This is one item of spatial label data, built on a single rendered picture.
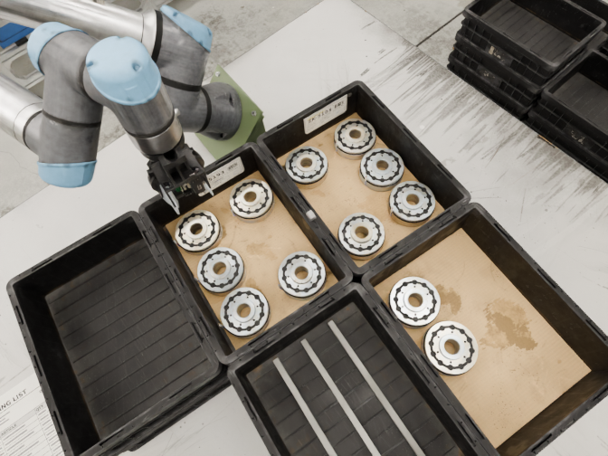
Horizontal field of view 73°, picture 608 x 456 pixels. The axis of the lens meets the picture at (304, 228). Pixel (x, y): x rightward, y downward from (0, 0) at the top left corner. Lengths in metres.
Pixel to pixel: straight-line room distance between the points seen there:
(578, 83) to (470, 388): 1.41
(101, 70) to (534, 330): 0.88
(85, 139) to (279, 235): 0.47
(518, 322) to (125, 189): 1.06
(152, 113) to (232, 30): 2.10
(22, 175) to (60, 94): 1.89
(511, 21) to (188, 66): 1.36
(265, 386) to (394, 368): 0.26
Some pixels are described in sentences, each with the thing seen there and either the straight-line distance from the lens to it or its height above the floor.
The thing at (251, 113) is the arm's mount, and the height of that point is 0.87.
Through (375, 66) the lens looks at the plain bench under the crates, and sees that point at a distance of 1.41.
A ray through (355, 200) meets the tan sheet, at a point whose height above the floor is 0.83.
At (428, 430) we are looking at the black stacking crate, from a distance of 0.89.
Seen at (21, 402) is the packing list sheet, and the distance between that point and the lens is 1.24.
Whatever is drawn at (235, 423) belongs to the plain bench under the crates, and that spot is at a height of 0.70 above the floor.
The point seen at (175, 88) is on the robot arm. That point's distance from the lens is 1.00.
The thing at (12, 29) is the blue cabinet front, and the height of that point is 0.38.
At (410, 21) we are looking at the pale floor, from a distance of 2.65.
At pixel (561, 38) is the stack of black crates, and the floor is 0.49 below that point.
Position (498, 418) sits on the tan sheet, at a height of 0.83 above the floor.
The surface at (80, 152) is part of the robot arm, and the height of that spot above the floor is 1.23.
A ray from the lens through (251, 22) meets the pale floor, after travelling 2.69.
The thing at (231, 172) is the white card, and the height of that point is 0.88.
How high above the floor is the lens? 1.70
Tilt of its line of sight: 67 degrees down
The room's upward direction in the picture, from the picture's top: 10 degrees counter-clockwise
